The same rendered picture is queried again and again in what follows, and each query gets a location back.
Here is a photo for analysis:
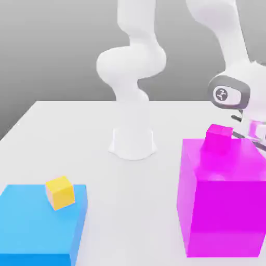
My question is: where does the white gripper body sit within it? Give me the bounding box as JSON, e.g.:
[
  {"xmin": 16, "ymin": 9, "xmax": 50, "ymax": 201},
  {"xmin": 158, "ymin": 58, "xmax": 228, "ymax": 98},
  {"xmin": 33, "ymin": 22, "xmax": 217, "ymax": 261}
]
[{"xmin": 231, "ymin": 121, "xmax": 266, "ymax": 152}]

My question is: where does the small magenta cube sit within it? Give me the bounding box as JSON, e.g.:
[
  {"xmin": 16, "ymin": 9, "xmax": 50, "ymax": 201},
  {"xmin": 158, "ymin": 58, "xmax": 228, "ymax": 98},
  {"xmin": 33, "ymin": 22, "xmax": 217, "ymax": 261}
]
[{"xmin": 205, "ymin": 124, "xmax": 234, "ymax": 149}]

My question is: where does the small yellow cube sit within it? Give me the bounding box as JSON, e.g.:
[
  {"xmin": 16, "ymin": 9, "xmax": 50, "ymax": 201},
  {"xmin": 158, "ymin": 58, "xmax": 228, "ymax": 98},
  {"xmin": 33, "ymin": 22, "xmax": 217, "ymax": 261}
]
[{"xmin": 45, "ymin": 175, "xmax": 76, "ymax": 211}]

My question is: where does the large magenta box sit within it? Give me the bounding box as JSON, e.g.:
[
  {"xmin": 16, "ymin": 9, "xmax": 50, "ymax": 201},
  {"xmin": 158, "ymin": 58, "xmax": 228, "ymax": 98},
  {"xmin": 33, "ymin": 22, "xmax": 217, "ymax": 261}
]
[{"xmin": 176, "ymin": 138, "xmax": 266, "ymax": 258}]

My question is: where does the large blue box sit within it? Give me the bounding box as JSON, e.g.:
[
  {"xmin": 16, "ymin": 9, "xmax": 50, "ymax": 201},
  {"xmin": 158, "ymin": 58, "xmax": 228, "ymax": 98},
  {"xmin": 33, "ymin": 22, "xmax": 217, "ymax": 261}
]
[{"xmin": 0, "ymin": 183, "xmax": 88, "ymax": 266}]

